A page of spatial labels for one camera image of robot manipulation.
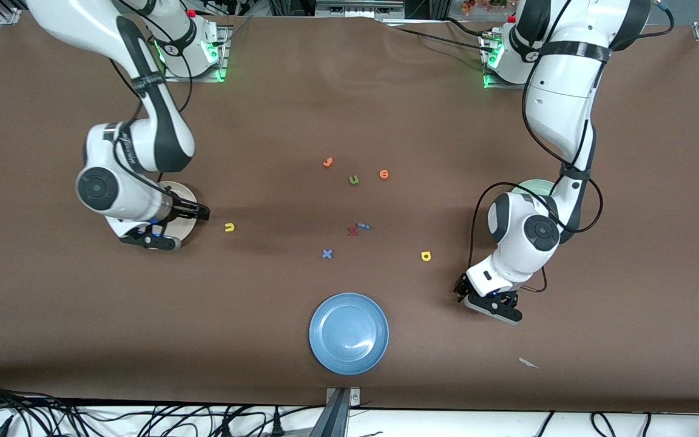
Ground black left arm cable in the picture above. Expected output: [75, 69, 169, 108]
[471, 0, 675, 293]

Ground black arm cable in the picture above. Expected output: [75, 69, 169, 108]
[471, 0, 675, 293]
[107, 36, 200, 210]

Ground grey metal clamp bracket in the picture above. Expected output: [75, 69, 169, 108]
[325, 387, 361, 408]

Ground black cable on sheet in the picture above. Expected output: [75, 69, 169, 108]
[380, 18, 496, 52]

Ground grey equipment box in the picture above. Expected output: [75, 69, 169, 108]
[316, 0, 405, 18]

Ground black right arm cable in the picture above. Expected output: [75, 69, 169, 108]
[107, 36, 200, 210]

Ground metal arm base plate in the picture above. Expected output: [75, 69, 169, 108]
[480, 30, 547, 90]
[163, 24, 230, 83]

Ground blue plate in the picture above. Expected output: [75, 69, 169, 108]
[309, 293, 390, 376]

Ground brown table cover sheet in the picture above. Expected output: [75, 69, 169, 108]
[0, 11, 699, 415]

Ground beige brown plate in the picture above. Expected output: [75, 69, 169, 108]
[158, 181, 199, 245]

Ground pale green plate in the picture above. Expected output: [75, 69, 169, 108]
[510, 179, 562, 198]

